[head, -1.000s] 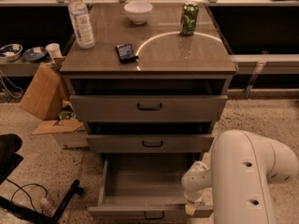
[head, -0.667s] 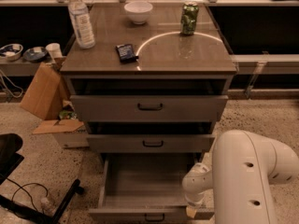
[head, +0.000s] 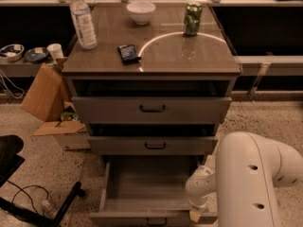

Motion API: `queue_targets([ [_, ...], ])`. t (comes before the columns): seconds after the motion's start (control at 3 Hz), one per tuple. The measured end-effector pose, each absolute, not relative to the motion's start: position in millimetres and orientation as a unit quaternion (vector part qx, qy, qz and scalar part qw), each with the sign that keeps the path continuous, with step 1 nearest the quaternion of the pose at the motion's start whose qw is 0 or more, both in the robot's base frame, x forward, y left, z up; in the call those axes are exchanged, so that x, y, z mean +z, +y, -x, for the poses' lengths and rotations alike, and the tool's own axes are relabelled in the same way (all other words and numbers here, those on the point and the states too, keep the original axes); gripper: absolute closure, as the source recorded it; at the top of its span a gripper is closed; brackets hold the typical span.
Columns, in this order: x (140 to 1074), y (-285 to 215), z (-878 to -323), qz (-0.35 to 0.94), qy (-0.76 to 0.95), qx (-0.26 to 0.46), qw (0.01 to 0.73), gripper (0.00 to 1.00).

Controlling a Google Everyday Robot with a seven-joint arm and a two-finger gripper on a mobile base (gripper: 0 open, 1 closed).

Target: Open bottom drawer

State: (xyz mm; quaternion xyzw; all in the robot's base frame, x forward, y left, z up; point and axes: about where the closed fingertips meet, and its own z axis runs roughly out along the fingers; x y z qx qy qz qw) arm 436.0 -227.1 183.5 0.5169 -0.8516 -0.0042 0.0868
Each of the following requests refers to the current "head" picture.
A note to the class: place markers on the blue white bowl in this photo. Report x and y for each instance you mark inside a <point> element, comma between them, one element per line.
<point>12,52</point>

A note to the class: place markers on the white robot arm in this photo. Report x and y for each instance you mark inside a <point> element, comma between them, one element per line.
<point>248,169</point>

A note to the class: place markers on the dark blue snack packet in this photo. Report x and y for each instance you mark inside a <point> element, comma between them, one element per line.
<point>128,53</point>

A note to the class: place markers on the white box with flap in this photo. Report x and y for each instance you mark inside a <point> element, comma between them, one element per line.
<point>70,135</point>

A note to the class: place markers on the grey middle drawer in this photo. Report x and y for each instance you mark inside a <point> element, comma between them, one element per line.
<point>152,145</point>

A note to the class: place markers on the blue plate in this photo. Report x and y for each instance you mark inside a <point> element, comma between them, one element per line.
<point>36,55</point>

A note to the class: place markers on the grey drawer cabinet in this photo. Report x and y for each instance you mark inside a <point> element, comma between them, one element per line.
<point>172,65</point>

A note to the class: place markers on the grey bottom drawer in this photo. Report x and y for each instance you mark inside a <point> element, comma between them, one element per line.
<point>148,191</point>

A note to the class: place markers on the green snack bag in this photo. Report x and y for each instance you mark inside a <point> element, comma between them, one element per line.
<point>68,116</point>

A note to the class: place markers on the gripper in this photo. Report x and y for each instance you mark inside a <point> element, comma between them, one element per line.
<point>198,202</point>

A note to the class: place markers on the brown cardboard box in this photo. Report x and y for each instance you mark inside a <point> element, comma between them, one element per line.
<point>47,94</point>

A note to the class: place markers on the white paper cup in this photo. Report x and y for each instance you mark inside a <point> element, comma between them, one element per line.
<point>55,51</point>

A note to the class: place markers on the grey drawer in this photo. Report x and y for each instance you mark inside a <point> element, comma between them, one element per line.
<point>152,145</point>
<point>151,110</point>
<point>148,191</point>

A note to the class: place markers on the grey top drawer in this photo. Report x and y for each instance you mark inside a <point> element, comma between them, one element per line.
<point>151,110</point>

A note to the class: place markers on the green soda can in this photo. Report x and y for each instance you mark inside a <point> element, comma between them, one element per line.
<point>193,12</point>

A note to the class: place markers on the black chair base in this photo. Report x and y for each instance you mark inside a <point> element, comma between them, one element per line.
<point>22,204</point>

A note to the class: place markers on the clear plastic water bottle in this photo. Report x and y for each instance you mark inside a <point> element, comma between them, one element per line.
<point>83,23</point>

